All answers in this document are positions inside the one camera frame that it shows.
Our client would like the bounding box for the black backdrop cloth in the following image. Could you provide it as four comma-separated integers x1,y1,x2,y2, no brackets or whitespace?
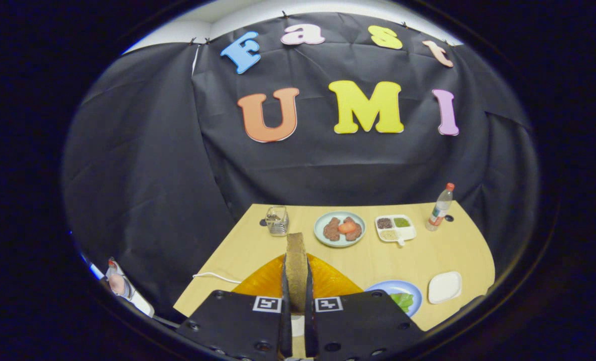
62,13,541,321

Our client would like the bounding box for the white square plate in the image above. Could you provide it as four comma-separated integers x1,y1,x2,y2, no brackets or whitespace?
428,271,463,304

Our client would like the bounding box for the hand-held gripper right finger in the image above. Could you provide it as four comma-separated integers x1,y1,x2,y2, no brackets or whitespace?
305,253,426,361

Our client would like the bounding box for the brown meat patty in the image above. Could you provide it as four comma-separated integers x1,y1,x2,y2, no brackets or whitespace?
343,217,362,242
323,217,342,242

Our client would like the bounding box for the pale green plate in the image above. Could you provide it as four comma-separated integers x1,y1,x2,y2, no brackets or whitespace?
314,211,366,248

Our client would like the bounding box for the clear bottle with red cap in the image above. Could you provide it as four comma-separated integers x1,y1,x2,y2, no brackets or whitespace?
426,183,455,232

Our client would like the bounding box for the metal wire basket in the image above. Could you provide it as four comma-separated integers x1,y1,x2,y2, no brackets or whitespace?
265,206,289,236

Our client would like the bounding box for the white divided seasoning dish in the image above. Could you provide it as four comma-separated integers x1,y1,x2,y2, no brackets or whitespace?
375,215,417,246

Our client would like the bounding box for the brown bread slice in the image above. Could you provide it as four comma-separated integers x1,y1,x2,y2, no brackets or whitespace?
285,232,309,315

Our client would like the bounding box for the white toaster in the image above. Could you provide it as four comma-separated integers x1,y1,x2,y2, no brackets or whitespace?
291,315,306,351

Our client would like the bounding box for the green lettuce leaf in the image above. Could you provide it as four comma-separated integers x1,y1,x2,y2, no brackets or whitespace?
390,292,415,312

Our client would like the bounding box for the white and pink object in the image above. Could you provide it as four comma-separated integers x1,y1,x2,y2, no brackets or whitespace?
105,257,155,317

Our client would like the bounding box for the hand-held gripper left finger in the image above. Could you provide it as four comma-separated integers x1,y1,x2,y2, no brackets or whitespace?
175,253,293,361

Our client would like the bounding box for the light blue plate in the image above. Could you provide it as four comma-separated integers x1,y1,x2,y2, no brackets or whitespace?
365,280,423,317

